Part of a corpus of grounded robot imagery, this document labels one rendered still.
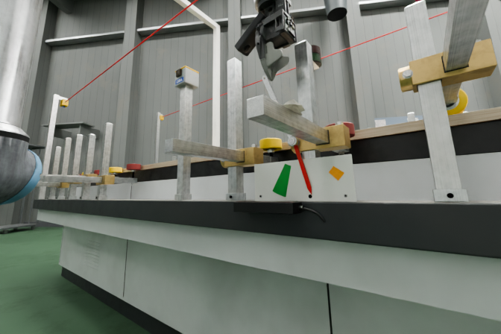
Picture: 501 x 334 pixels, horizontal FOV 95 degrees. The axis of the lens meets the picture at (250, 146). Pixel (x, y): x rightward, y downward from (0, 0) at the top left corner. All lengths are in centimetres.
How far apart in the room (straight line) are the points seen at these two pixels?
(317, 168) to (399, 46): 612
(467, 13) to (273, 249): 57
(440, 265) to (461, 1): 41
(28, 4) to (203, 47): 574
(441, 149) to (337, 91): 521
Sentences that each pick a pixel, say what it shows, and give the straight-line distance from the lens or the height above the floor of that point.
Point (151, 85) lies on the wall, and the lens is 658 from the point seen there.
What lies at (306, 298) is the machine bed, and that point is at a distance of 89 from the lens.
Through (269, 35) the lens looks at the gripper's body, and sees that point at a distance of 64.
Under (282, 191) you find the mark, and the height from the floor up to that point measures 72.
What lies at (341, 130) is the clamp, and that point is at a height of 85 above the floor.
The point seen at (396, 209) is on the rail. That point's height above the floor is 69.
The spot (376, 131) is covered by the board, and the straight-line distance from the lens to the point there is 76.
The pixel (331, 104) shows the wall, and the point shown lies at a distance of 556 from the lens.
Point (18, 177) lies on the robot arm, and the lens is 78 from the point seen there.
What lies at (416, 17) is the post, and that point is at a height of 106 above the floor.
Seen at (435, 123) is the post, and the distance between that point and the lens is 54.
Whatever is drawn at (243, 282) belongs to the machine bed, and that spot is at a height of 38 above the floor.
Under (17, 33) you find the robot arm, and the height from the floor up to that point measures 113.
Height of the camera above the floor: 73
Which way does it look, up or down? 11 degrees up
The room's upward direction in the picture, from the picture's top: 1 degrees counter-clockwise
